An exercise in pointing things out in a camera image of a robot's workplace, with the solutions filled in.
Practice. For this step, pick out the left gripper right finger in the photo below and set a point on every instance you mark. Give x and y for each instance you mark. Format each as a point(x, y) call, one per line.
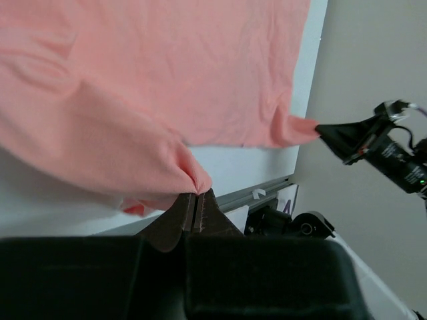
point(209, 220)

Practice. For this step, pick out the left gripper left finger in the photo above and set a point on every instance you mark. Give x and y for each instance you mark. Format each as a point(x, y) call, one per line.
point(165, 232)

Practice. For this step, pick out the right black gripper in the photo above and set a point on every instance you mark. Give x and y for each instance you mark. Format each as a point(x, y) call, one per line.
point(351, 142)

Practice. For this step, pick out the pink t shirt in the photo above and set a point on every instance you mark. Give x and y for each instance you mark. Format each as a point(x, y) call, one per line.
point(110, 95)

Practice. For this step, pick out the aluminium table rail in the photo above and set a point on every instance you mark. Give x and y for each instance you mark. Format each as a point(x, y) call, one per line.
point(235, 205)

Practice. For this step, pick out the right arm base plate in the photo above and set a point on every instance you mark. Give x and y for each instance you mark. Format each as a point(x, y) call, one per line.
point(266, 220)

